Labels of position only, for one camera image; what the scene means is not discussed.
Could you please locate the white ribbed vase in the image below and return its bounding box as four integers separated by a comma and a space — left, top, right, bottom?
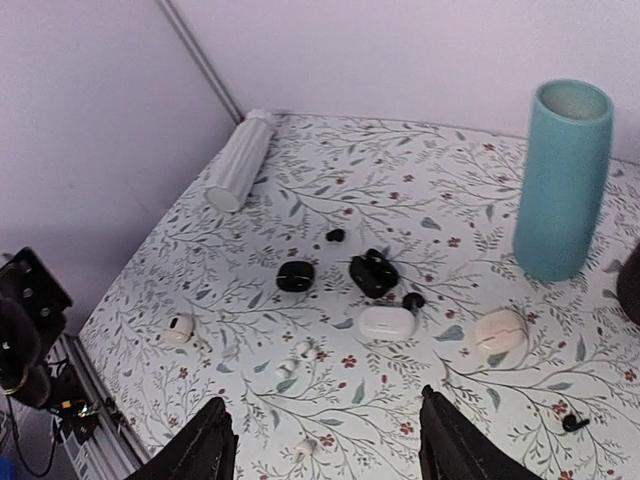
205, 109, 274, 213

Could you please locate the floral table mat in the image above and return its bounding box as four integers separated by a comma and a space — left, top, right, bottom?
80, 115, 639, 479

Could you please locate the black earbud beside white case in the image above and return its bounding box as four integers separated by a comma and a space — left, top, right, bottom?
402, 292, 426, 312

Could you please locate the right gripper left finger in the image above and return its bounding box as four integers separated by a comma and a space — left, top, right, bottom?
126, 397, 238, 480

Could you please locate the white stem earbud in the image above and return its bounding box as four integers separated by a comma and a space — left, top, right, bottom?
294, 438, 317, 462

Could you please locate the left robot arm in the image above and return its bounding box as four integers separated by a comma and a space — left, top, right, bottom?
1, 247, 73, 410

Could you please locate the black earbud near centre back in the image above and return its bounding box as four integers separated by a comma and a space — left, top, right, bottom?
325, 229, 346, 243

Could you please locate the open black earbud case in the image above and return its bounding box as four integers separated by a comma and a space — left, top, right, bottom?
349, 248, 400, 299

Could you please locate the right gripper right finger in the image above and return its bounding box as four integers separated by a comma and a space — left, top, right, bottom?
419, 385, 539, 480

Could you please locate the left aluminium frame post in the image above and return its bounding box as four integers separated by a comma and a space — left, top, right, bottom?
155, 0, 244, 125

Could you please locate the teal vase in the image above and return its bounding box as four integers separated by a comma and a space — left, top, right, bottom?
513, 79, 614, 282

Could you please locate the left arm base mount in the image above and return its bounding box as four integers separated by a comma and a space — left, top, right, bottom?
47, 364, 101, 445

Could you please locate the black vase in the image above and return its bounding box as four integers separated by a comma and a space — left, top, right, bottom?
616, 244, 640, 325

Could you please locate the beige earbud case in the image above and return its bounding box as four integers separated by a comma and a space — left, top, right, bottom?
474, 309, 528, 354

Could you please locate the white oval earbud case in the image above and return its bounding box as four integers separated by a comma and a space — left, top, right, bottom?
357, 306, 416, 341

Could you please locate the black round earbud case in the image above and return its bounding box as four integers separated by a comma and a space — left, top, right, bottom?
276, 260, 315, 293

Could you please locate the white case with black earbud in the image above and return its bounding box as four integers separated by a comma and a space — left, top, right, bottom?
161, 314, 195, 345

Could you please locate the small black earbud right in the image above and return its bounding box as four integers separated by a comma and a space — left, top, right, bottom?
561, 414, 590, 433

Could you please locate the front aluminium rail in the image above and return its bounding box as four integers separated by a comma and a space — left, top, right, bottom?
50, 334, 150, 479

